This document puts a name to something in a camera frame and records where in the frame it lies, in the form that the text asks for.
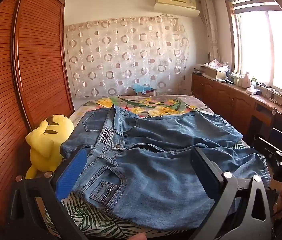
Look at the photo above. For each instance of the circle-patterned sheer curtain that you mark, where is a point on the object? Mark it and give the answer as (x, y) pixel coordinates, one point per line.
(128, 55)

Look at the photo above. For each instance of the long wooden cabinet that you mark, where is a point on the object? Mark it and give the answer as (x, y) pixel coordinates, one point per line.
(228, 102)

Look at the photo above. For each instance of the white air conditioner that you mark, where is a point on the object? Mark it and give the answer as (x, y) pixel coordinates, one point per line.
(174, 5)

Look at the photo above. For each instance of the open cardboard box blue contents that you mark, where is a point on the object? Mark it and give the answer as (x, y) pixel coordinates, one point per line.
(142, 90)

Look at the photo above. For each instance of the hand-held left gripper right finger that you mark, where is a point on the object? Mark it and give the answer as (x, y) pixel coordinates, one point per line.
(207, 177)

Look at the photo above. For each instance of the wooden-framed window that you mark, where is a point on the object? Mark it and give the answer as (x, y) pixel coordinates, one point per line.
(268, 42)

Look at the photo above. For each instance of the pink and white bag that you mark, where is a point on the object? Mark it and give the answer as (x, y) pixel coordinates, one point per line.
(218, 63)

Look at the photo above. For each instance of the wooden slatted wardrobe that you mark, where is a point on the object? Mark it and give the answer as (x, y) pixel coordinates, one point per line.
(18, 80)

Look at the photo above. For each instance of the pale window curtain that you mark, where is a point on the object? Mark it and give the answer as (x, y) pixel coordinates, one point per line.
(210, 30)

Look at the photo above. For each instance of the yellow plush toy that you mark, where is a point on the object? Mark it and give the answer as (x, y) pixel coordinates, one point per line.
(46, 145)

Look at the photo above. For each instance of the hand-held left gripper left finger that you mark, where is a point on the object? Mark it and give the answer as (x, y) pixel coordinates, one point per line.
(72, 172)

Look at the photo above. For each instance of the white tissue box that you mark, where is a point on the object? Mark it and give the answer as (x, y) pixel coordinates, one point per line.
(253, 91)

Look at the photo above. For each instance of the plain cardboard box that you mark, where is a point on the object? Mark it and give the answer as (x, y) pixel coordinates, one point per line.
(214, 73)

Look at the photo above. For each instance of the blue denim pants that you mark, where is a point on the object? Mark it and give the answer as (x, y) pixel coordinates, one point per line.
(153, 160)

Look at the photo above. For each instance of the white bottle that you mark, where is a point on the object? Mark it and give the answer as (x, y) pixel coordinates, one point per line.
(245, 80)

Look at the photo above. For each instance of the floral pillow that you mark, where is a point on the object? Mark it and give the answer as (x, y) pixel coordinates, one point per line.
(153, 106)

